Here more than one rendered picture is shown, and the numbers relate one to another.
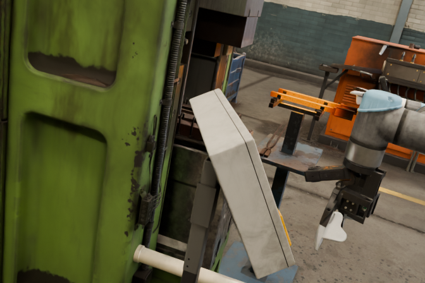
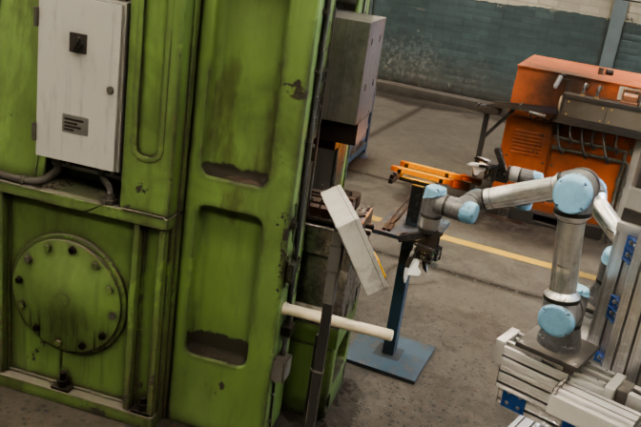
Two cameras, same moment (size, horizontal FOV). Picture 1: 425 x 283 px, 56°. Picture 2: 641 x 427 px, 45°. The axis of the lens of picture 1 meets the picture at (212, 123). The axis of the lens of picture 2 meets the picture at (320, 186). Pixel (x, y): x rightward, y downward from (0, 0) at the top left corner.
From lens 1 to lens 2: 1.88 m
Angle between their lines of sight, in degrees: 1
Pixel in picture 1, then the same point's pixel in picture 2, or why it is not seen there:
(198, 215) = (331, 266)
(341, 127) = not seen: hidden behind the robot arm
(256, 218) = (363, 259)
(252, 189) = (360, 244)
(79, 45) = (237, 155)
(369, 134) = (428, 211)
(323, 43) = (502, 50)
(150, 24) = (292, 144)
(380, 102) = (432, 193)
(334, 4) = not seen: outside the picture
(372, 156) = (431, 223)
